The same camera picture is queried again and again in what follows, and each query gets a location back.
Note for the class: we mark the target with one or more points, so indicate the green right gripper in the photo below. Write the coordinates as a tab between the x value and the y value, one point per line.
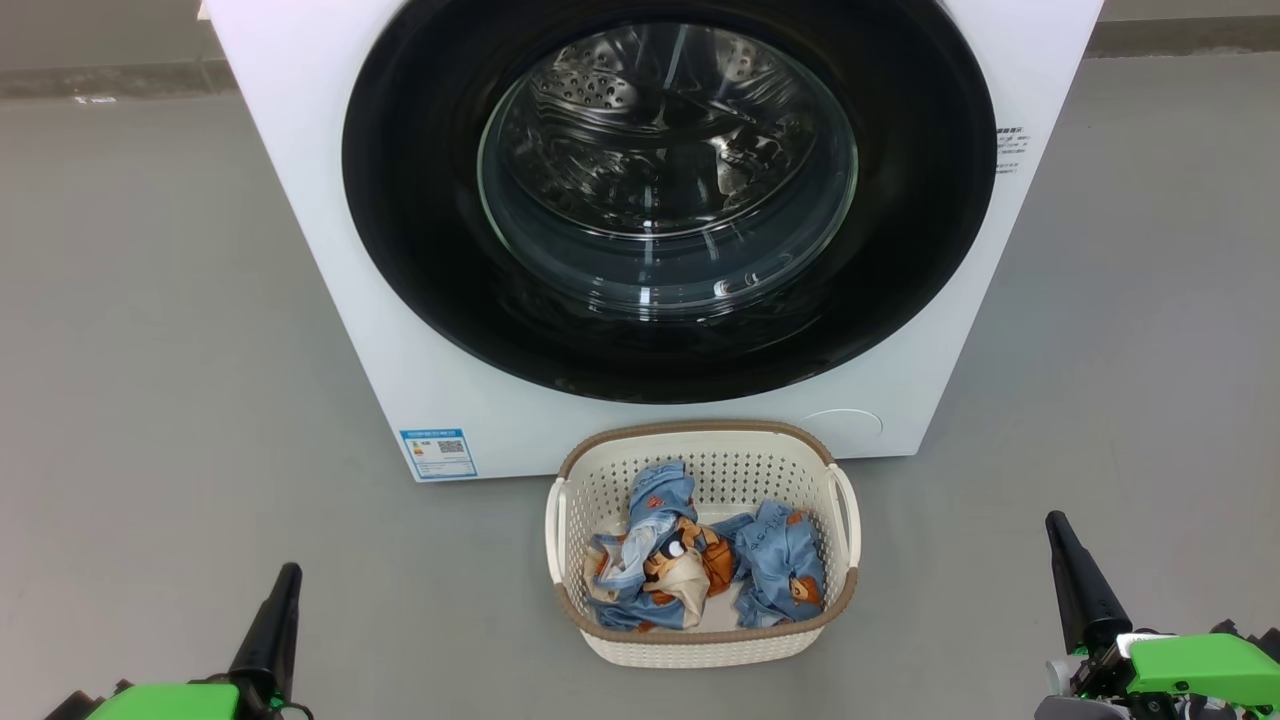
1200	670

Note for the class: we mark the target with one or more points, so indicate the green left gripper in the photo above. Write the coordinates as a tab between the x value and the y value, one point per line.
160	702

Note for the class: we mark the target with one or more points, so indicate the blue garment large bear print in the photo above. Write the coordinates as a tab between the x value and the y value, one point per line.
660	500

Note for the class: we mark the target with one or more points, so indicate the round black washer door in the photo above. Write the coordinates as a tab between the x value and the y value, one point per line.
420	250

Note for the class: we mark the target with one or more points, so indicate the white front-load washing machine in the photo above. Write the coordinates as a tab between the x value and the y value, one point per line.
300	200

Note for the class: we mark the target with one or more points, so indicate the blue energy label sticker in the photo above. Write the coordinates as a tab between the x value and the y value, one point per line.
438	455

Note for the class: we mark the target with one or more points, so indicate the round white filter cover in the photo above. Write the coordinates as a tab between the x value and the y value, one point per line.
842	428

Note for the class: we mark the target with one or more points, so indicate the cream laundry basket brown rim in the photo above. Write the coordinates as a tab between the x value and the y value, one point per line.
700	470

